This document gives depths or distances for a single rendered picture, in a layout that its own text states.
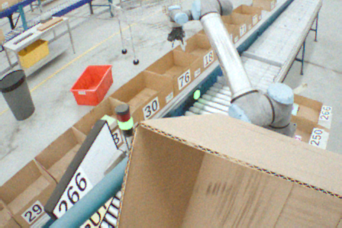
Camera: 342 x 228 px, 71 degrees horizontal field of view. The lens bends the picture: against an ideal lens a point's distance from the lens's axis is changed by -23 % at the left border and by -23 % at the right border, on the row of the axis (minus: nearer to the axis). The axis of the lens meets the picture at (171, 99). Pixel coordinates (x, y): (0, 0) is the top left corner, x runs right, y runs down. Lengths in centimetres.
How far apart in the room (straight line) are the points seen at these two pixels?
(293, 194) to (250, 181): 7
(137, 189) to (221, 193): 15
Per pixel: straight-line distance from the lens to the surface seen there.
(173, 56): 270
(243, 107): 131
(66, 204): 99
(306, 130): 226
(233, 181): 42
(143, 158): 30
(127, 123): 101
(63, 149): 207
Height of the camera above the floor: 225
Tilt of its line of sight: 36 degrees down
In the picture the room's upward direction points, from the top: 8 degrees counter-clockwise
